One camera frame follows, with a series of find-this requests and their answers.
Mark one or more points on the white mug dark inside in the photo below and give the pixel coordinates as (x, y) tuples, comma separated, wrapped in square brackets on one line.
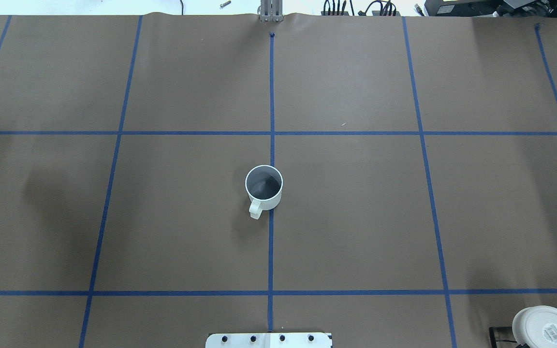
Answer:
[(264, 185)]

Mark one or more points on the brown paper mat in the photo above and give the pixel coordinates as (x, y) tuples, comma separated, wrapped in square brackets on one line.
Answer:
[(419, 159)]

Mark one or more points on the white pitcher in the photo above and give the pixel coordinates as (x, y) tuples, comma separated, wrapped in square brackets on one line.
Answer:
[(536, 327)]

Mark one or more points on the aluminium frame post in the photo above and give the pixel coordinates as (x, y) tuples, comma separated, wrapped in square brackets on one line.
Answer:
[(271, 11)]

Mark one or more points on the white pedestal column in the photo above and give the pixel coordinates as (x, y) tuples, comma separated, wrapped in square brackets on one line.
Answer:
[(270, 340)]

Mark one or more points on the black wire rack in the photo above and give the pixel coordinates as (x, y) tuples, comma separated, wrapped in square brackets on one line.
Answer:
[(502, 337)]

